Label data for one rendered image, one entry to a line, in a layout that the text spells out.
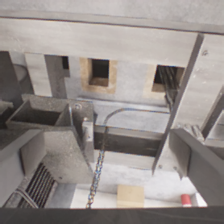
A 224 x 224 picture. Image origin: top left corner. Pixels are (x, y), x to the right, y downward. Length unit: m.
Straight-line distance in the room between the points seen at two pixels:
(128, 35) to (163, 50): 0.16
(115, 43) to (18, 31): 0.43
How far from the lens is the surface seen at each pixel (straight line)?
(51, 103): 0.97
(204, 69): 0.82
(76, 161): 0.87
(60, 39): 0.79
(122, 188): 2.87
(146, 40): 0.73
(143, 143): 1.33
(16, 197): 0.86
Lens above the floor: 1.37
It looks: 51 degrees down
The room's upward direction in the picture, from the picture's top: 169 degrees counter-clockwise
